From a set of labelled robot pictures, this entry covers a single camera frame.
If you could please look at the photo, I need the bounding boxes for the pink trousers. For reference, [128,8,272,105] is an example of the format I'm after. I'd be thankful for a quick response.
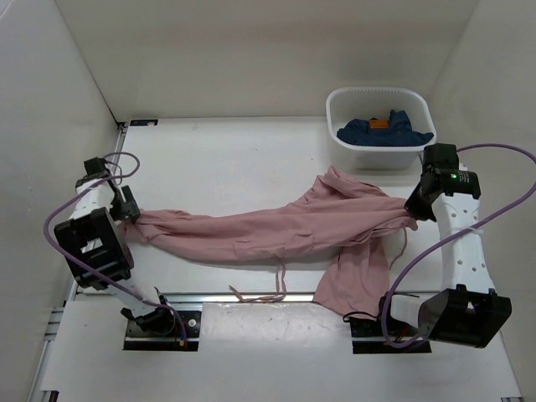
[123,167,418,316]

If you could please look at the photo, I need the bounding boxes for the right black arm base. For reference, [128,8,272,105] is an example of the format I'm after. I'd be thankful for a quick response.
[343,312,432,355]

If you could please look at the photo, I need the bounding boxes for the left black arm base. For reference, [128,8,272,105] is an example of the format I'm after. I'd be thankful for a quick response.
[121,308,202,352]

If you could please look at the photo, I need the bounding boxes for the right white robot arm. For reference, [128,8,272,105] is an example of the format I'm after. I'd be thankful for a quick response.
[376,166,512,348]

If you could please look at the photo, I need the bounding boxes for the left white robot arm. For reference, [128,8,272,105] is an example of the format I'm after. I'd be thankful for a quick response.
[54,178,177,336]

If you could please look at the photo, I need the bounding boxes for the dark blue jeans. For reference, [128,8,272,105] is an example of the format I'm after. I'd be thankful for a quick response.
[337,110,434,147]

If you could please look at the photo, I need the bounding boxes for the white plastic basket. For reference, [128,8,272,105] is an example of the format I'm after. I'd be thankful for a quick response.
[326,86,436,170]

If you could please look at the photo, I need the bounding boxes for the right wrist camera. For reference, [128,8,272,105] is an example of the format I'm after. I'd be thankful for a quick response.
[421,143,459,173]

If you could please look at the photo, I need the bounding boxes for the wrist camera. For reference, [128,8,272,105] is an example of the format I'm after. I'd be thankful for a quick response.
[84,157,111,180]
[421,143,459,173]

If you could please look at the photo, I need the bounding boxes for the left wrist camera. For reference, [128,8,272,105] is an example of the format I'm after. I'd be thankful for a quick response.
[84,157,111,180]

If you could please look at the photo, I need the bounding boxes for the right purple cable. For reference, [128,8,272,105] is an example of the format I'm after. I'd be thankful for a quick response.
[379,143,536,349]

